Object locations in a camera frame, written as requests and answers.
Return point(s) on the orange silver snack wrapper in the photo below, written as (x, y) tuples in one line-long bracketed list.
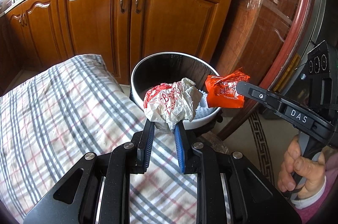
[(221, 90)]

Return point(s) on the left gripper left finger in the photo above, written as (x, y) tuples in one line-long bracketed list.
[(96, 189)]

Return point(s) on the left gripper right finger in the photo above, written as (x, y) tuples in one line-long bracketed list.
[(230, 189)]

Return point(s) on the wooden kitchen cabinets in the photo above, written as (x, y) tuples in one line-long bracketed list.
[(37, 34)]

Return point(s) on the white foam fruit net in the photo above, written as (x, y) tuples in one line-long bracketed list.
[(203, 110)]

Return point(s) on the pink sleeve forearm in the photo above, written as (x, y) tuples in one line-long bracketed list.
[(306, 208)]

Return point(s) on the white red paper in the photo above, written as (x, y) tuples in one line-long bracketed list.
[(167, 104)]

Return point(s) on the plaid checkered tablecloth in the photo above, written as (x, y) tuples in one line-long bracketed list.
[(51, 120)]

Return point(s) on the person's right hand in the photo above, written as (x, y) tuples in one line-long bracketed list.
[(313, 172)]

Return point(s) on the white round trash bin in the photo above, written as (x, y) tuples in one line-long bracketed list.
[(166, 81)]

